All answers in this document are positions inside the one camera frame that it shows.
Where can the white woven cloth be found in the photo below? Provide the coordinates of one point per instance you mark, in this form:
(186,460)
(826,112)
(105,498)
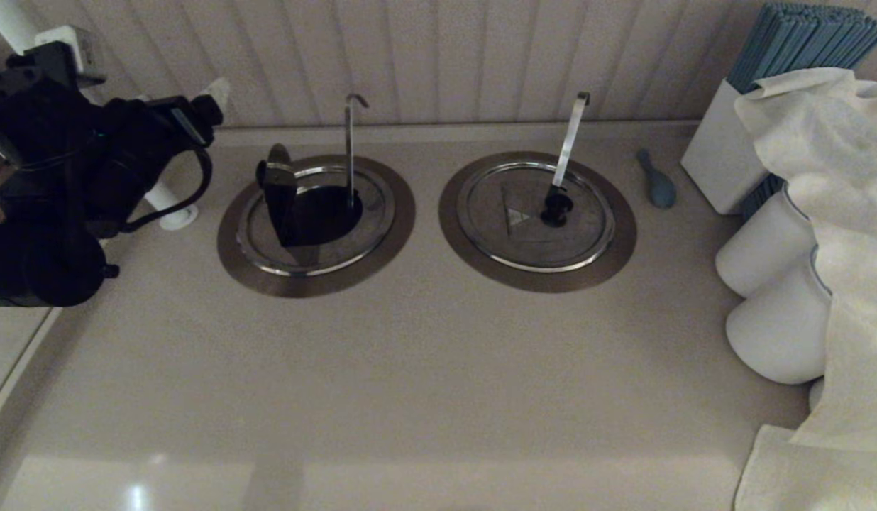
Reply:
(850,213)

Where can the steel hinged lid black knob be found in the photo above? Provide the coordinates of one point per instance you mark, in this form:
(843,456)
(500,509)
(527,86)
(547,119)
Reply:
(524,248)

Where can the thick white pole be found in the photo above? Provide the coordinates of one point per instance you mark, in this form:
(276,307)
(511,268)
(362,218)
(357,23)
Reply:
(6,21)

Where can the blue plastic spoon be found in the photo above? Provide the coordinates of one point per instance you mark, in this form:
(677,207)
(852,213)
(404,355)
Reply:
(660,190)

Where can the steel inner pot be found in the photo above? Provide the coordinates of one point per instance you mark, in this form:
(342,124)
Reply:
(318,216)

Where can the white paper cup stack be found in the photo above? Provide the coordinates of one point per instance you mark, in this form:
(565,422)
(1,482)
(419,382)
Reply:
(759,248)
(775,333)

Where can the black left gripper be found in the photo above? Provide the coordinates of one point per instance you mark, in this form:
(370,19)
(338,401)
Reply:
(169,135)

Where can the stainless steel pot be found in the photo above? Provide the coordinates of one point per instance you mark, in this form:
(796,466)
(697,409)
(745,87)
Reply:
(374,213)

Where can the blue ribbed paper stack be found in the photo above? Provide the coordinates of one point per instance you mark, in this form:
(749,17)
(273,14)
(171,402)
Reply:
(759,195)

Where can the blue stick bundle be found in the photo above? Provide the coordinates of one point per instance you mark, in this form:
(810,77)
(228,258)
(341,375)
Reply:
(800,39)

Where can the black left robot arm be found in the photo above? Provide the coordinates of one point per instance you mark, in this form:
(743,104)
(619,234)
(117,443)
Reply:
(41,262)

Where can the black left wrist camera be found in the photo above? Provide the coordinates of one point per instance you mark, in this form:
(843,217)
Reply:
(34,71)

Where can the white rectangular holder box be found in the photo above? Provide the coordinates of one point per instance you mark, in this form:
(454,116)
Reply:
(715,156)

